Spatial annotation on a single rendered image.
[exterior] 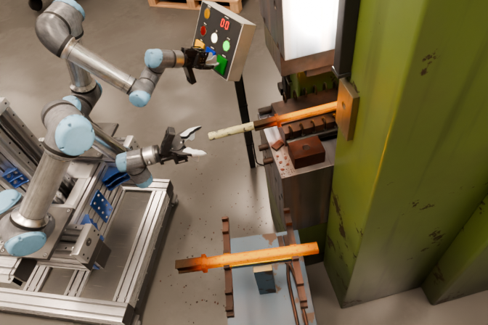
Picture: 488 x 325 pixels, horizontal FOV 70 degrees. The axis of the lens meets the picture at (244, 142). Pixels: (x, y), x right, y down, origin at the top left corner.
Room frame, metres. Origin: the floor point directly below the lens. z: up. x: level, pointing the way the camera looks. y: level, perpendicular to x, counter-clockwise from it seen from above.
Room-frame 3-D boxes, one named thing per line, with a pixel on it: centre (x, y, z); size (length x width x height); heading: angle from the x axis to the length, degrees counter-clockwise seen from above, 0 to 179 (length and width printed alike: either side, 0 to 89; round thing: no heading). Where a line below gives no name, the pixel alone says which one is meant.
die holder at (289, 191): (0.96, -0.38, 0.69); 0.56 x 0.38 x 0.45; 94
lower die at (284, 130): (1.01, -0.36, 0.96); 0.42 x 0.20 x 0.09; 94
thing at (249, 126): (1.33, -0.04, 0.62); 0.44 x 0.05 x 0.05; 94
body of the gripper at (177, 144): (0.94, 0.29, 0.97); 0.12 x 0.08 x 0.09; 94
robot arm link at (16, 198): (0.79, 0.89, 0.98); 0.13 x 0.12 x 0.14; 33
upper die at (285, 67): (1.01, -0.36, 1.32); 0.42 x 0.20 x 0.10; 94
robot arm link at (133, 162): (0.92, 0.45, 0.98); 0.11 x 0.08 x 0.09; 94
